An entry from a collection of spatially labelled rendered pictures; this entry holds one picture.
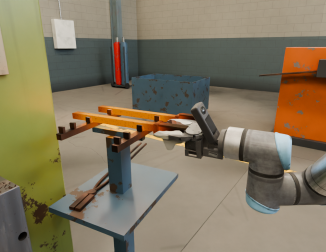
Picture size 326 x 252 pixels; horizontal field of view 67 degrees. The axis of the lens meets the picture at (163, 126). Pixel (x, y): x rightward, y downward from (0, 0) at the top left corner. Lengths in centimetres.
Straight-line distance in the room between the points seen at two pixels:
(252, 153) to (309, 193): 19
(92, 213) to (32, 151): 32
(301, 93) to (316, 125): 44
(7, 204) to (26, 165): 26
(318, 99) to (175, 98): 204
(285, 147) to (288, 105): 303
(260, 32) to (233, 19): 88
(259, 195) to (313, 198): 14
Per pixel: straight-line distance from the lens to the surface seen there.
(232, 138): 68
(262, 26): 792
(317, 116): 369
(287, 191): 74
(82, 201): 91
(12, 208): 79
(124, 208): 87
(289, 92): 367
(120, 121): 84
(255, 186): 72
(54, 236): 121
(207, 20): 853
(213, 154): 74
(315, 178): 73
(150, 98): 444
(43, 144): 102
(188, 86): 405
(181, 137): 71
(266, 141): 67
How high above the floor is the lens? 127
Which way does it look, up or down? 18 degrees down
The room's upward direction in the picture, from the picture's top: straight up
